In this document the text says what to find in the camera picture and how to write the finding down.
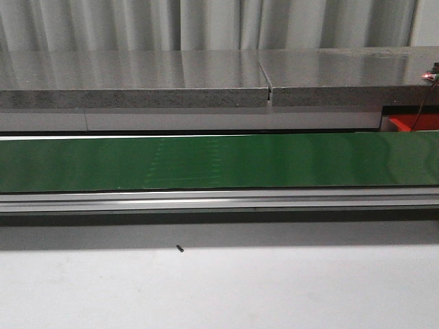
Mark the grey granite counter slab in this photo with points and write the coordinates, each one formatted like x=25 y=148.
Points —
x=372 y=76
x=132 y=79

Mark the green conveyor belt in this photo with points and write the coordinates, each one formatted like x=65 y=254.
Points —
x=219 y=162

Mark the red plastic tray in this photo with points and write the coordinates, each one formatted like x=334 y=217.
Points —
x=412 y=122

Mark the small green circuit board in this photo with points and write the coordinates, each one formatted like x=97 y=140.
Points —
x=431 y=76

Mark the white pleated curtain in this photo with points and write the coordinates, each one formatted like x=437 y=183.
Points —
x=215 y=25

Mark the aluminium conveyor frame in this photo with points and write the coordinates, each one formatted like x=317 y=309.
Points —
x=207 y=206

